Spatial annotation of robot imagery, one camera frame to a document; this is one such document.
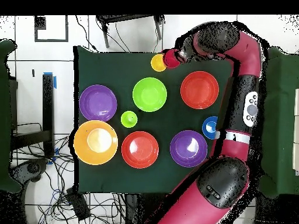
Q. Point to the green plastic bowl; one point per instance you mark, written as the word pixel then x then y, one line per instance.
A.
pixel 149 94

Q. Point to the yellow plastic cup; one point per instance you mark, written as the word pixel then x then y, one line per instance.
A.
pixel 157 63

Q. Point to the red plastic cup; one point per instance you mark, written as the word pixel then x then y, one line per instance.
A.
pixel 170 59

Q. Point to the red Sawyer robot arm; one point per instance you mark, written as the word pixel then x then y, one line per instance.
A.
pixel 222 182

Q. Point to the green plastic cup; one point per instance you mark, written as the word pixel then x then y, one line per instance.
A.
pixel 129 119

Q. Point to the orange-red plastic bowl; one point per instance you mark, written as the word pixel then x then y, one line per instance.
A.
pixel 140 149
pixel 199 89

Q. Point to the purple plastic bowl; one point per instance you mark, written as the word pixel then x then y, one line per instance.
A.
pixel 98 102
pixel 188 148

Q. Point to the large orange plastic bowl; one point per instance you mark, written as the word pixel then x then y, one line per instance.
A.
pixel 93 142

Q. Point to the small blue plastic bowl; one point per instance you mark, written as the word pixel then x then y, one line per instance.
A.
pixel 209 127

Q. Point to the dark green tablecloth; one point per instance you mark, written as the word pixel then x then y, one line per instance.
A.
pixel 116 67

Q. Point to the blue tape strip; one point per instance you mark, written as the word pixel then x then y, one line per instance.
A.
pixel 55 82

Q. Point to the black power adapter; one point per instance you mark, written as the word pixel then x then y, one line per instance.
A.
pixel 78 205

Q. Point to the small black floor marker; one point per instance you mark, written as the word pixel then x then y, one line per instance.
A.
pixel 33 73

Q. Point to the neighbouring green table cloth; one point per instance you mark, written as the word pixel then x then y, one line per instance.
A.
pixel 280 121
pixel 4 116

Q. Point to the white box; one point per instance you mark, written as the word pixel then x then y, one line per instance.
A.
pixel 296 130

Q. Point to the black camera stand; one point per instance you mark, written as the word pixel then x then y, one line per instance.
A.
pixel 105 37

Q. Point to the black metal frame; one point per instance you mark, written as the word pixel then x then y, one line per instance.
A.
pixel 48 105

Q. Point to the black square floor frame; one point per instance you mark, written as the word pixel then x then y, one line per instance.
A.
pixel 40 23

